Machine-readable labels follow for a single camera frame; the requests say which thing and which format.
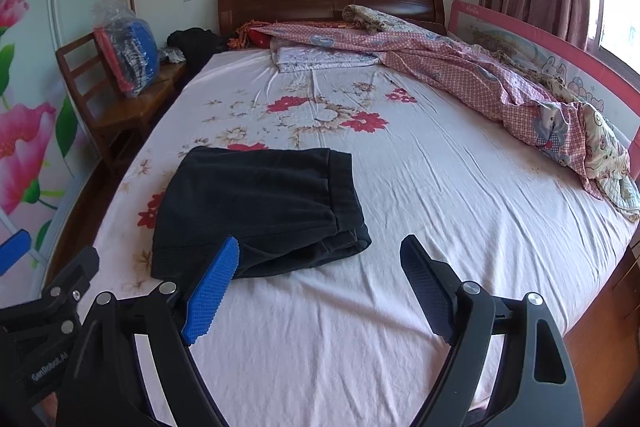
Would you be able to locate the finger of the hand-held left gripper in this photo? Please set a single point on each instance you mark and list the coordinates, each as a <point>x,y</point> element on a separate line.
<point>75,269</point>
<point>12,252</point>

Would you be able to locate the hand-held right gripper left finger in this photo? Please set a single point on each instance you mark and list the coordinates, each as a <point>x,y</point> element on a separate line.
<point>212,292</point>

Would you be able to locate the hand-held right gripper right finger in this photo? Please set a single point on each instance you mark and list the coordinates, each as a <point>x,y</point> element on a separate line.
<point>422,287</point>

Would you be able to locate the black pants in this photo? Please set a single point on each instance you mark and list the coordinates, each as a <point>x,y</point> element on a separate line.
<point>260,202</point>

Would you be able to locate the bed with floral white sheet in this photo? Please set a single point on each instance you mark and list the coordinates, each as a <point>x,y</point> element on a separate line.
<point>400,207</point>

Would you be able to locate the floral wardrobe door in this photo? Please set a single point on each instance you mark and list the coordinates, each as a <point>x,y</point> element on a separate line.
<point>30,132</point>

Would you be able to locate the wooden chair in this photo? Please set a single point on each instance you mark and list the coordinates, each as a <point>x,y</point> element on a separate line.
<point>125,112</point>

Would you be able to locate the wooden nightstand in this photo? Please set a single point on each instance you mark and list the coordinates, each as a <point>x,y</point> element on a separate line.
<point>175,73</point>

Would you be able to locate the clear plastic bag of clothes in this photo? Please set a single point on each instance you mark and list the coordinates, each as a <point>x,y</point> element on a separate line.
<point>132,52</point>

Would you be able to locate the cream cartoon print quilt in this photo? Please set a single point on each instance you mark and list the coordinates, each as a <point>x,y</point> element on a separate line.
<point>607,157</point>

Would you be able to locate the pink patterned quilt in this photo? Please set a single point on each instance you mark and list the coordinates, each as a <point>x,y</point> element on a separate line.
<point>450,57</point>

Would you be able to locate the grey white cloth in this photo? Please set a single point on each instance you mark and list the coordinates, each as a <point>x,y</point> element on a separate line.
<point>172,55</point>

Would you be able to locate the black clothes pile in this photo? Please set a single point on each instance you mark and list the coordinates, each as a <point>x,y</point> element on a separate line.
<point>197,44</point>

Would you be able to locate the folded white patterned sheet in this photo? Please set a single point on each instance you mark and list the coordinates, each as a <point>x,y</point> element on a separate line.
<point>320,57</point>

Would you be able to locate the red pillow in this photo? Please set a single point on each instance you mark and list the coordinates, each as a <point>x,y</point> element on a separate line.
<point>260,39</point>

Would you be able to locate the pink bed guard rail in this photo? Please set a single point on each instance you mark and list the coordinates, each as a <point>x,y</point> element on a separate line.
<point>500,27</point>

